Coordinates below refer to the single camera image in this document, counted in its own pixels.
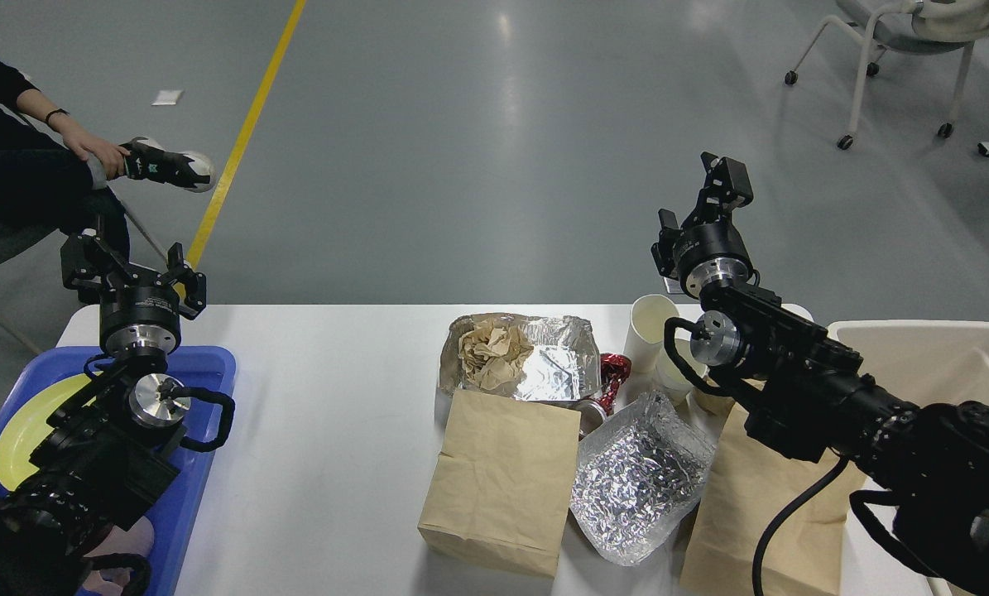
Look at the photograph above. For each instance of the crumpled brown paper in tray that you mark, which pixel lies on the crumpled brown paper in tray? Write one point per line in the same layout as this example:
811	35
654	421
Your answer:
493	352

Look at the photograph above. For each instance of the brown paper bag right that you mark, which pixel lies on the brown paper bag right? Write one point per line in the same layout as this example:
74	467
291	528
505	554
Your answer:
747	486

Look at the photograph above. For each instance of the brown paper bag left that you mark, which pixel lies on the brown paper bag left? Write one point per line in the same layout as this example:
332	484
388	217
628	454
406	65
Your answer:
499	495

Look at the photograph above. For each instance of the grey chair with wheels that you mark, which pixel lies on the grey chair with wheels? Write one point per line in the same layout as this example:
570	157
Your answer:
35	302

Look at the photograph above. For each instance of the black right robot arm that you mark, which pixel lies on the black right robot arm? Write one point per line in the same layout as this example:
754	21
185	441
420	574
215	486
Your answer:
804	394

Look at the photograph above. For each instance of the beige waste bin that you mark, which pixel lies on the beige waste bin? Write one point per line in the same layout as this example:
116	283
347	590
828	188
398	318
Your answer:
924	362

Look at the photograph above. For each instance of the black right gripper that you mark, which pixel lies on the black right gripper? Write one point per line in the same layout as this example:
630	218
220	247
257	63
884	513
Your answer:
707	248

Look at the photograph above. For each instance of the yellow plastic plate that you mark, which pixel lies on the yellow plastic plate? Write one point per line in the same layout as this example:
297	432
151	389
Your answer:
28	427

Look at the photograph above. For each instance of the blue plastic tray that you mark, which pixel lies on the blue plastic tray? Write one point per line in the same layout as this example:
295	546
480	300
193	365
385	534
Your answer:
174	513

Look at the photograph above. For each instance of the person's hand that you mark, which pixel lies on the person's hand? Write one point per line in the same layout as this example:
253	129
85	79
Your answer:
85	145

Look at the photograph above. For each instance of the crushed red can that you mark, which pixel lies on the crushed red can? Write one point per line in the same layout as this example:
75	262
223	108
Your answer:
595	410

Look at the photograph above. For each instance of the white paper cup upright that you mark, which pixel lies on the white paper cup upright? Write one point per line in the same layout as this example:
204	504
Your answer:
644	338

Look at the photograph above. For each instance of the foil tray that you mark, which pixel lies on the foil tray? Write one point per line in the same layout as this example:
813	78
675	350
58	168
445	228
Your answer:
564	366

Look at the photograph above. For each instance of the crumpled foil container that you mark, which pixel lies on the crumpled foil container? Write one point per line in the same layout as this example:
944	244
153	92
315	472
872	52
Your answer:
638	475

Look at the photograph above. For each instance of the pink mug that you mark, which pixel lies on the pink mug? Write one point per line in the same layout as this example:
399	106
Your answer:
138	540

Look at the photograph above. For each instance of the white paper cup lying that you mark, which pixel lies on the white paper cup lying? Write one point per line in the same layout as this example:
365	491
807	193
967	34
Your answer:
668	378

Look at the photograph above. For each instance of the brown paper bag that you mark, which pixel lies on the brown paper bag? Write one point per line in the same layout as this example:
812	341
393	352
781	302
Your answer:
499	495
747	486

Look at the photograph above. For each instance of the white office chair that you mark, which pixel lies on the white office chair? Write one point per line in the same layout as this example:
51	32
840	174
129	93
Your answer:
905	27

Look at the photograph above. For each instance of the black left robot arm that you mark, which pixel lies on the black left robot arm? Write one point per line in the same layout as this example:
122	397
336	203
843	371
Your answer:
107	458

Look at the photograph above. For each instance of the seated person in black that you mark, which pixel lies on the seated person in black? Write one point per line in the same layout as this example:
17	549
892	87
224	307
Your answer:
41	180

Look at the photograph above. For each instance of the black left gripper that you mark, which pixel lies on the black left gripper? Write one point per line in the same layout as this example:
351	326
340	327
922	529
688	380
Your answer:
132	316

